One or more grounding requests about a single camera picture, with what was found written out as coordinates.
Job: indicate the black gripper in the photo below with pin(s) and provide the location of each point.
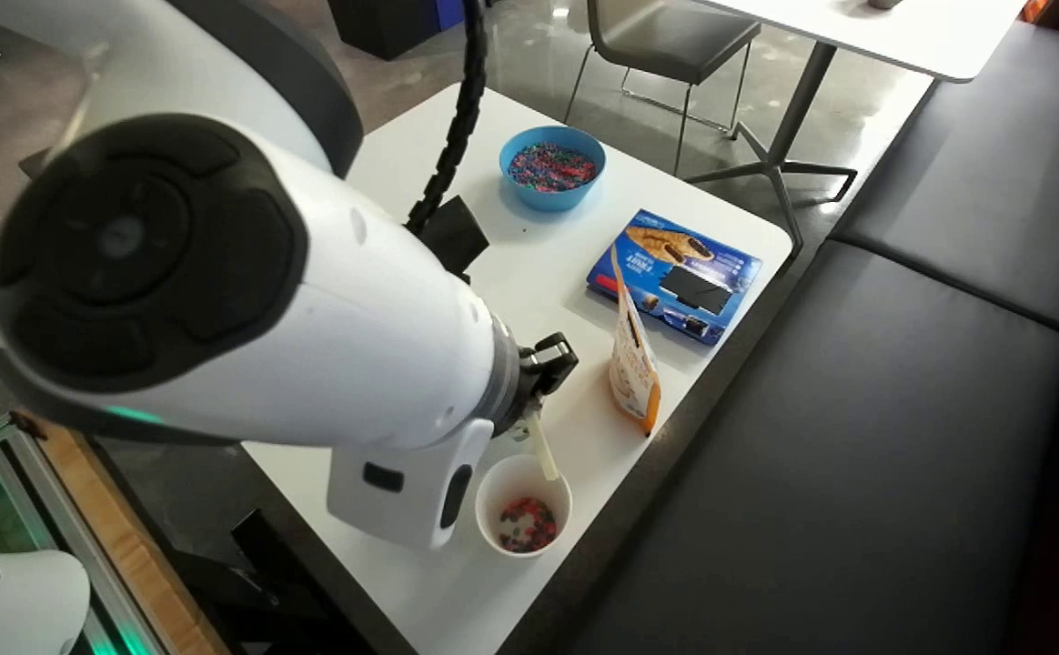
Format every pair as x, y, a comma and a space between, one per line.
547, 364

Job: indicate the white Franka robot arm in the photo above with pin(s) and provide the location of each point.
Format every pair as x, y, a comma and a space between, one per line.
348, 328

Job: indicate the white paper cup with candies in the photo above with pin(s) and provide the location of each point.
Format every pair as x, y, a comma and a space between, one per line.
496, 492

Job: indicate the blue plastic bowl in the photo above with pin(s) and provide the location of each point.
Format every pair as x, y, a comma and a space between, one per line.
549, 201

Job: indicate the orange snack pouch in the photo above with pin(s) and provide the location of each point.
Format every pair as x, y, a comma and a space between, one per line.
632, 364

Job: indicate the blue cookie box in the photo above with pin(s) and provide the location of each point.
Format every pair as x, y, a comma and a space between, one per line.
673, 275

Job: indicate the colourful candies heap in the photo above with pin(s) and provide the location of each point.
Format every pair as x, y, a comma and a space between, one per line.
549, 165

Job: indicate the long black bench cushion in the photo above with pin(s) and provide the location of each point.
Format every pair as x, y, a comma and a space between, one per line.
855, 461

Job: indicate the dark chair with metal legs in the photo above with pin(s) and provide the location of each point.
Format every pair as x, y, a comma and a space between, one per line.
673, 37

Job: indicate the dark cabinet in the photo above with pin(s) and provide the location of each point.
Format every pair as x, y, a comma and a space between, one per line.
393, 24

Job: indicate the wooden board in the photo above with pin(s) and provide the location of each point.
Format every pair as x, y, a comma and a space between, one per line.
128, 548

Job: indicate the short black bench cushion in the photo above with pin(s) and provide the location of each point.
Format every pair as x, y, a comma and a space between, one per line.
986, 170

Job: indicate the white side table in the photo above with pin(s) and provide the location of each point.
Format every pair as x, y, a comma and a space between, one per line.
916, 30

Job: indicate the white and black cap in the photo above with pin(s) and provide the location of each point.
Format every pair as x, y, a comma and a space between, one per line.
31, 605

